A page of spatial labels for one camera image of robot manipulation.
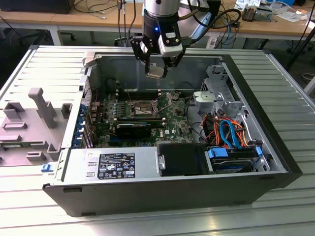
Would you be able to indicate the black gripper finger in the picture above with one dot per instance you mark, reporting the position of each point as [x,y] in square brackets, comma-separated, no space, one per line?
[173,61]
[142,51]

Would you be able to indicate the silver CPU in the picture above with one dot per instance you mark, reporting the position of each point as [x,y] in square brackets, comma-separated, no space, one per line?
[155,72]

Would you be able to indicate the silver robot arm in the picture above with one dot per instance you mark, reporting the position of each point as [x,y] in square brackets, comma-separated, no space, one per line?
[161,8]

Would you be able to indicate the black RAM slot bank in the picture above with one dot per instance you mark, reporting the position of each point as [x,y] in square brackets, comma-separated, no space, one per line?
[142,94]
[140,119]

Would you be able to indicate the CPU socket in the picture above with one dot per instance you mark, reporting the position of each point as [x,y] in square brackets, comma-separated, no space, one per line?
[142,111]

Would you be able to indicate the blue expansion slot clip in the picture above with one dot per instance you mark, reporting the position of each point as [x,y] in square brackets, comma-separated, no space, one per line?
[78,132]
[83,109]
[80,122]
[77,142]

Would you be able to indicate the CPU cooler heat sink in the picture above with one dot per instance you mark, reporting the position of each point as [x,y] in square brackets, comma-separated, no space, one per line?
[249,13]

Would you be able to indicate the black plastic bay cover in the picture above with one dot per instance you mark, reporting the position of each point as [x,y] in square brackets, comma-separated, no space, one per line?
[182,159]

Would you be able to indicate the white power strip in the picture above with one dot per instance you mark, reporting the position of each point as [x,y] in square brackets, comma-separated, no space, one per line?
[212,42]

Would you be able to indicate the silver metal drive cage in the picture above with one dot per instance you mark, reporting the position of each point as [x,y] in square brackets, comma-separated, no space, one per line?
[221,81]

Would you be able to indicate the green motherboard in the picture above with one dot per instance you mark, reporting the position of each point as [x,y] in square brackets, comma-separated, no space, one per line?
[172,127]

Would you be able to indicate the black upright box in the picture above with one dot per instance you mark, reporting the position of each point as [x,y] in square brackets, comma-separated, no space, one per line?
[214,6]

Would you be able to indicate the wooden desk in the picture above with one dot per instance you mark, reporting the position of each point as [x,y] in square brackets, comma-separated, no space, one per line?
[73,18]

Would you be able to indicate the black graphics card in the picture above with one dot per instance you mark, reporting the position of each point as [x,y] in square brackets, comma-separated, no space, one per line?
[133,130]

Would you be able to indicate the white printed box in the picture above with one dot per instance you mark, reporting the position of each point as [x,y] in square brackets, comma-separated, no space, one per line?
[248,3]

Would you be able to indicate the silver metal device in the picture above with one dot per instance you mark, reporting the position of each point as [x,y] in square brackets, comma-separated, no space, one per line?
[264,14]

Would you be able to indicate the black office chair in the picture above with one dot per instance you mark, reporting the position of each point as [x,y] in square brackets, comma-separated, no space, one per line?
[32,38]

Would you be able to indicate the large black box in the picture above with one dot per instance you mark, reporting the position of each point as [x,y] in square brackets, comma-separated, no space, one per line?
[37,6]

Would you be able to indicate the hard disk in blue carrier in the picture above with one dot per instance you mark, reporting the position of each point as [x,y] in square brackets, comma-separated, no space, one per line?
[229,165]

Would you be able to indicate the silver power supply unit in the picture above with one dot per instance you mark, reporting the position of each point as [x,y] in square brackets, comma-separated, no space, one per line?
[78,159]

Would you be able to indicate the white papers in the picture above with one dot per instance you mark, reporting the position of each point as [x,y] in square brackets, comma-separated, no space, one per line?
[291,16]

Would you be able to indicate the black stand leg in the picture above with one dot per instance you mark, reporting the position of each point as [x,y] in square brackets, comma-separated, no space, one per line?
[301,46]

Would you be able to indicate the grey parts rack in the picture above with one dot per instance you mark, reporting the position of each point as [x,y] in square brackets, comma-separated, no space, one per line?
[29,127]

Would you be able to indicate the black and silver PC case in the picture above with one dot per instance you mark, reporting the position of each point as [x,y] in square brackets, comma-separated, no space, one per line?
[147,196]

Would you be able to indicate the small blue plastic clip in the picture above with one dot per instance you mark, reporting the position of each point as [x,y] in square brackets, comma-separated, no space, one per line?
[47,168]

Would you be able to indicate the green RAM stick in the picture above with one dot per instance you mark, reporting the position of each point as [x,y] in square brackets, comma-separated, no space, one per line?
[12,146]

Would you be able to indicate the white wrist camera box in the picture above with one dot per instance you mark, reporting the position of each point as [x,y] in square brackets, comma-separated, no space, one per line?
[171,46]

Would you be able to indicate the silver metal bracket plate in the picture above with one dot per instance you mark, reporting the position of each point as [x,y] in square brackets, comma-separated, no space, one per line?
[206,98]

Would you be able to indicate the white furniture frame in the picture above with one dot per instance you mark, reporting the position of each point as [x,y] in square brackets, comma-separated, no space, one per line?
[310,86]

